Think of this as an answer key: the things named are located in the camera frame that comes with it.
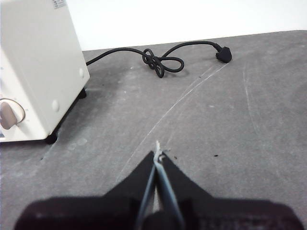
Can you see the black oven foot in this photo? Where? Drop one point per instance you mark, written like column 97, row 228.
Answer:
column 83, row 93
column 50, row 139

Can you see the cream Toshiba toaster oven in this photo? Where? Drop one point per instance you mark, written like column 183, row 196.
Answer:
column 36, row 60

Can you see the cream oven timer knob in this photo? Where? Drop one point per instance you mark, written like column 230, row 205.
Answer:
column 9, row 115

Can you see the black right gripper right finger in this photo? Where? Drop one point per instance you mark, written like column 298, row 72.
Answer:
column 227, row 215

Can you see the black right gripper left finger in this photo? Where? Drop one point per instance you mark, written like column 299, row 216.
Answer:
column 96, row 213

